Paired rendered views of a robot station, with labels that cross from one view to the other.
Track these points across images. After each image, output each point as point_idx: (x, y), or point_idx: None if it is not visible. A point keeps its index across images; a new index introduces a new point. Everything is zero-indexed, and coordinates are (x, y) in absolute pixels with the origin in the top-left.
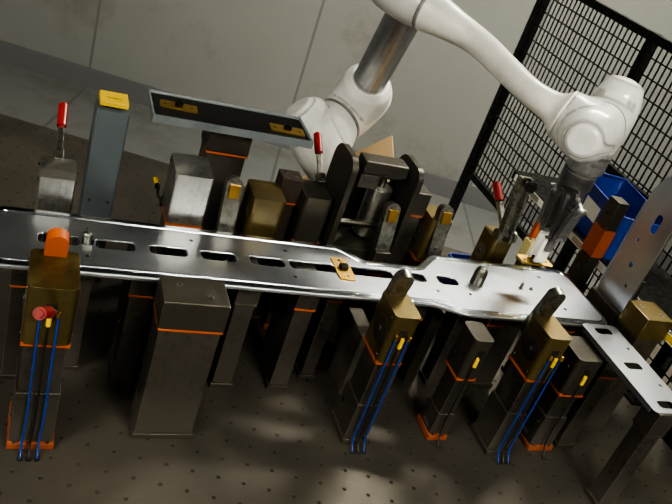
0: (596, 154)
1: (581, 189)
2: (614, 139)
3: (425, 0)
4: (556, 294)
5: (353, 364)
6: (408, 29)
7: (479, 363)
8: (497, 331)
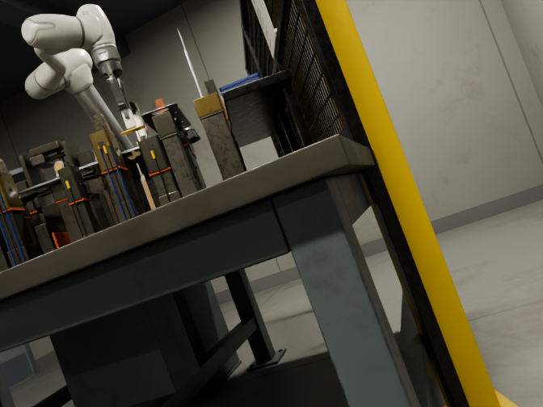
0: (36, 31)
1: (106, 70)
2: (44, 18)
3: (35, 72)
4: (93, 116)
5: (44, 249)
6: (92, 107)
7: (73, 184)
8: (132, 180)
